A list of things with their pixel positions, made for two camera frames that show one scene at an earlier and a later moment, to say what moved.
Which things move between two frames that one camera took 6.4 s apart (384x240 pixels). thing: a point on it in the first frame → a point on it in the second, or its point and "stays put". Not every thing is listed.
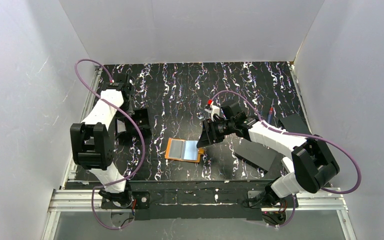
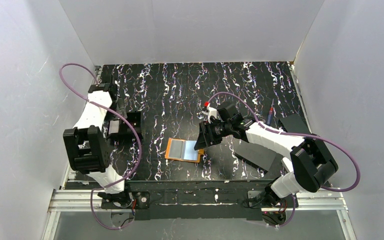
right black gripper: (214, 131) stays put
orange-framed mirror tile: (185, 150) stays put
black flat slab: (257, 155) stays put
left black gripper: (140, 118) → (124, 125)
